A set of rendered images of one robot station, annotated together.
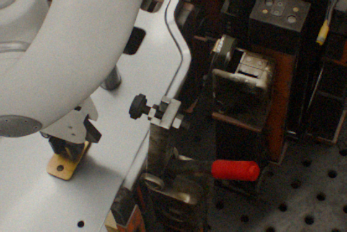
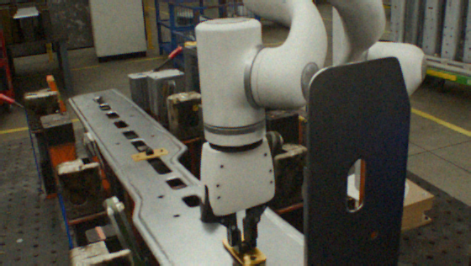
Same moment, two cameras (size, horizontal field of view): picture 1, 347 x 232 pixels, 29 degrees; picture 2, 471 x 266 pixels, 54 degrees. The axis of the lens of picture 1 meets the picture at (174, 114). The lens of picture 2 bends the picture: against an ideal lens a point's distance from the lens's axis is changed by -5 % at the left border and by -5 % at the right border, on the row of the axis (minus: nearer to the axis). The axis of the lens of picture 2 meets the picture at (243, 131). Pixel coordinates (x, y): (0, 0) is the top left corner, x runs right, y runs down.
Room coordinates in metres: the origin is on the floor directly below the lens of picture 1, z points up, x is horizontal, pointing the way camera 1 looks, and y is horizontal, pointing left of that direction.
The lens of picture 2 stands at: (0.09, 0.66, 1.42)
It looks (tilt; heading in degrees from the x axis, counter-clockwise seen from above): 20 degrees down; 303
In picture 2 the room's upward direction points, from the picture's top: 3 degrees counter-clockwise
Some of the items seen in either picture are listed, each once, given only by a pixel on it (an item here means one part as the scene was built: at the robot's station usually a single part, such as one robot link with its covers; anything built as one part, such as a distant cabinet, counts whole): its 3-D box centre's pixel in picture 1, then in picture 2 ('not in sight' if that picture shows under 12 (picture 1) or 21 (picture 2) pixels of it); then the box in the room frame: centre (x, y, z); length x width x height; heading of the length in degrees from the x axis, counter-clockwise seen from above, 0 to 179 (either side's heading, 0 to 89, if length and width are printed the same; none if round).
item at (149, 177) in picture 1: (152, 181); not in sight; (0.34, 0.04, 1.06); 0.03 x 0.01 x 0.03; 60
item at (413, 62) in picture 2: not in sight; (389, 87); (0.41, -0.55, 1.09); 0.19 x 0.12 x 0.24; 1
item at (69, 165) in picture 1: (69, 148); (243, 247); (0.43, 0.15, 1.01); 0.08 x 0.04 x 0.01; 150
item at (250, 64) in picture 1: (243, 129); (288, 230); (0.49, -0.11, 0.88); 0.11 x 0.09 x 0.37; 60
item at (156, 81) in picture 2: not in sight; (171, 137); (1.04, -0.39, 0.90); 0.13 x 0.10 x 0.41; 60
